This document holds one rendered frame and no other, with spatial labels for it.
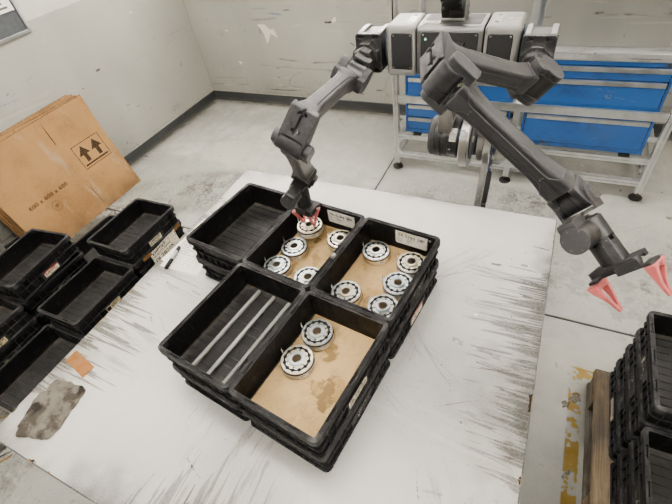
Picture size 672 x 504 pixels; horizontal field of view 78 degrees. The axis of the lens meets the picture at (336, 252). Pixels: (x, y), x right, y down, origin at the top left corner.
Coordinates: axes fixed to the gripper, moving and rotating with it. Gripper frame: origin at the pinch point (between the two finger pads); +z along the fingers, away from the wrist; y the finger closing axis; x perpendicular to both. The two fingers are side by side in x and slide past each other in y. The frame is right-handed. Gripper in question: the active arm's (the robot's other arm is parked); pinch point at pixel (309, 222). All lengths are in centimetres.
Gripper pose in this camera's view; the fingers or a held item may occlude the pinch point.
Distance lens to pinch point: 164.2
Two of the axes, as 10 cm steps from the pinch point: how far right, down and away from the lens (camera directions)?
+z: 1.5, 7.0, 7.0
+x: 5.2, -6.6, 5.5
